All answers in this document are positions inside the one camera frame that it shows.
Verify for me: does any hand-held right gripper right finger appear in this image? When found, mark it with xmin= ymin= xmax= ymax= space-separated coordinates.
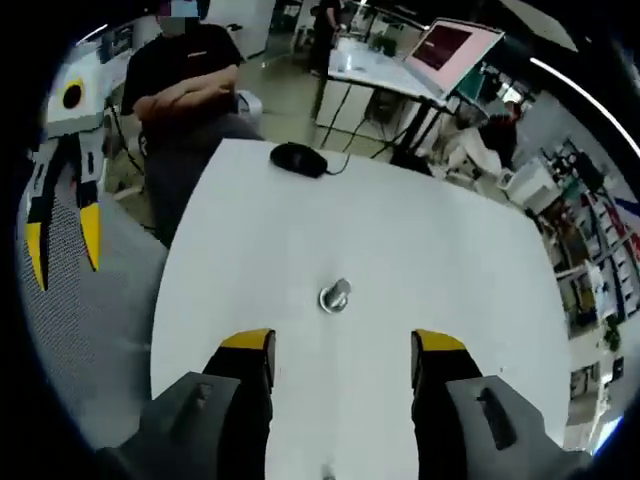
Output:
xmin=410 ymin=328 xmax=596 ymax=480

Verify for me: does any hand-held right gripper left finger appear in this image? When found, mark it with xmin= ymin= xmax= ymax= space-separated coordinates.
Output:
xmin=94 ymin=328 xmax=277 ymax=480

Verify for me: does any large threaded stud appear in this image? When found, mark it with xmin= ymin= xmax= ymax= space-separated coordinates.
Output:
xmin=318 ymin=277 xmax=353 ymax=315

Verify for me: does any grey mesh office chair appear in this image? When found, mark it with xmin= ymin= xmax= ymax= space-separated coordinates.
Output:
xmin=14 ymin=184 xmax=174 ymax=451

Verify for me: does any black computer mouse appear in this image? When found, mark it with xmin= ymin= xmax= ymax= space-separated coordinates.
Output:
xmin=269 ymin=141 xmax=330 ymax=180

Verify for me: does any storage shelf with white bins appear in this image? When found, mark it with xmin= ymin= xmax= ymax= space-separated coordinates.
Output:
xmin=539 ymin=139 xmax=640 ymax=326

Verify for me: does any white standing desk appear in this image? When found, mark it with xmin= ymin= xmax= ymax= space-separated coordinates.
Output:
xmin=326 ymin=37 xmax=452 ymax=152

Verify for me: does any small desk plant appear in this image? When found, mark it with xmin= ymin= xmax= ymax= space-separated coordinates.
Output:
xmin=371 ymin=33 xmax=400 ymax=58

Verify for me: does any ceiling light strip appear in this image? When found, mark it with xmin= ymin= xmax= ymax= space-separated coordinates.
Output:
xmin=528 ymin=56 xmax=640 ymax=154

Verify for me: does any computer monitor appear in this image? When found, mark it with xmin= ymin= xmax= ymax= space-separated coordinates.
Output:
xmin=403 ymin=17 xmax=507 ymax=100

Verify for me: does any black mouse cable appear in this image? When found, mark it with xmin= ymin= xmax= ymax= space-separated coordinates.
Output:
xmin=323 ymin=152 xmax=353 ymax=177

